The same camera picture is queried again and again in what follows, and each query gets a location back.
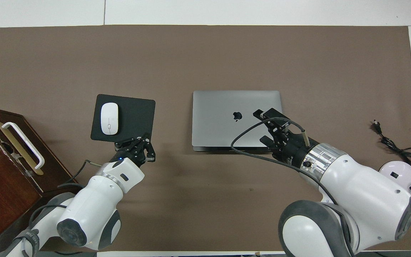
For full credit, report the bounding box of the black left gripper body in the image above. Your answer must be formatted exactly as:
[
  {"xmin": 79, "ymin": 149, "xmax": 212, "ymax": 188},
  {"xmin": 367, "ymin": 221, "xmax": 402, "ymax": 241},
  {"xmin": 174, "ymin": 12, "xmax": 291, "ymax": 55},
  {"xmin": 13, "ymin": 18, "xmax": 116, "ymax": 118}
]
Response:
[{"xmin": 111, "ymin": 142, "xmax": 149, "ymax": 167}]

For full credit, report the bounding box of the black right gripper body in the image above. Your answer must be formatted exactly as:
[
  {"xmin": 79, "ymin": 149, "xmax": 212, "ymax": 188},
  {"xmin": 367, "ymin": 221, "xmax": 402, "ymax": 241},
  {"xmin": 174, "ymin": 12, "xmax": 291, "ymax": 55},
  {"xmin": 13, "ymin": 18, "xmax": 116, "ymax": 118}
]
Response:
[{"xmin": 268, "ymin": 120, "xmax": 309, "ymax": 167}]

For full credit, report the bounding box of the silver laptop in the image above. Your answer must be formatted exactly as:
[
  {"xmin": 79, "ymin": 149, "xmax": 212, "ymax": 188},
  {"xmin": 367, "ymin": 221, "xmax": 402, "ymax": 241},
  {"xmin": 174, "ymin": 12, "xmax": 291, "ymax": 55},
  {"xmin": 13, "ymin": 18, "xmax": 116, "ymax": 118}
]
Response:
[{"xmin": 192, "ymin": 90, "xmax": 283, "ymax": 152}]

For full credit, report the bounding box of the black mouse pad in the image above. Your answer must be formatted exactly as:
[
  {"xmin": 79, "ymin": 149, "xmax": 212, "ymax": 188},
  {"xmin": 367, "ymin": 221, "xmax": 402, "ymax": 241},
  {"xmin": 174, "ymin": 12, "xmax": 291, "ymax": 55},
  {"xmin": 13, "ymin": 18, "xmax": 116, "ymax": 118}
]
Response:
[{"xmin": 91, "ymin": 94, "xmax": 156, "ymax": 142}]

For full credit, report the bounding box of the white computer mouse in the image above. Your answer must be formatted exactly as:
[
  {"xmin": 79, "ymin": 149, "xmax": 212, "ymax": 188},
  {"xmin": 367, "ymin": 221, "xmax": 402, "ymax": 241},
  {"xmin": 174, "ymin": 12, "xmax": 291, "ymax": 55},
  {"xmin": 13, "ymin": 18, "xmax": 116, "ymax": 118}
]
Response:
[{"xmin": 101, "ymin": 102, "xmax": 119, "ymax": 135}]

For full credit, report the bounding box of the brown table mat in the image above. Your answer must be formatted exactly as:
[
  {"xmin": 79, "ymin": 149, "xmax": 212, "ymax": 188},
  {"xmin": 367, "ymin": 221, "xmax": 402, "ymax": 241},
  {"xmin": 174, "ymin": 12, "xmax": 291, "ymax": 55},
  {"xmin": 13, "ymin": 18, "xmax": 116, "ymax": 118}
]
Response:
[{"xmin": 0, "ymin": 24, "xmax": 411, "ymax": 252}]

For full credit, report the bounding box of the white desk lamp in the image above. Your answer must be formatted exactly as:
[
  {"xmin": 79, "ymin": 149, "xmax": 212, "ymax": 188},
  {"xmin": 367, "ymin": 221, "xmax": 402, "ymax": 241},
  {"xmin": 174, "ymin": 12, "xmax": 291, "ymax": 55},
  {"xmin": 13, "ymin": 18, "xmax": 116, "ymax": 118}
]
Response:
[{"xmin": 379, "ymin": 128, "xmax": 411, "ymax": 197}]

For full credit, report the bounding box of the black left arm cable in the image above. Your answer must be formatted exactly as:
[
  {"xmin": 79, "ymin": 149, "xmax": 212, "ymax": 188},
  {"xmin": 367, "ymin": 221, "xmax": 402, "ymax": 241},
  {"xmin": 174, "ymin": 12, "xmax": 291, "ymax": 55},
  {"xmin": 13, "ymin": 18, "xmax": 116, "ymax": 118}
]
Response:
[{"xmin": 29, "ymin": 160, "xmax": 103, "ymax": 229}]

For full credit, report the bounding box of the black lamp power cable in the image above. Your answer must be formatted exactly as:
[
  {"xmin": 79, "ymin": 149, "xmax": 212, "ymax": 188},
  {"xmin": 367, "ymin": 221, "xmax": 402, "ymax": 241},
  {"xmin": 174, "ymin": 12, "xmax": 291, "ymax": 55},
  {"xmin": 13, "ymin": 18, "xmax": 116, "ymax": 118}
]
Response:
[{"xmin": 371, "ymin": 120, "xmax": 411, "ymax": 195}]

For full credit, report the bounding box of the white box handle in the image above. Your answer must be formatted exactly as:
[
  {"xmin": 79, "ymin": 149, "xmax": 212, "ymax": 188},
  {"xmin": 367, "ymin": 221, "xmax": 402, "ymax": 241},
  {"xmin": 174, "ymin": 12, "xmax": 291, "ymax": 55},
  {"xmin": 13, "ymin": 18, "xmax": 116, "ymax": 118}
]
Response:
[{"xmin": 1, "ymin": 122, "xmax": 45, "ymax": 169}]

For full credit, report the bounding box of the brass handle plate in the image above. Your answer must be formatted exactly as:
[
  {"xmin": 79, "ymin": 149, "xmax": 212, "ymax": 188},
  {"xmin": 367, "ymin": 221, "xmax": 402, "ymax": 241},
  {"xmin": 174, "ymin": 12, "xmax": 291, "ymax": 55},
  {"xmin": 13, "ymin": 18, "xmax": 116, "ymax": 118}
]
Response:
[{"xmin": 0, "ymin": 121, "xmax": 44, "ymax": 175}]

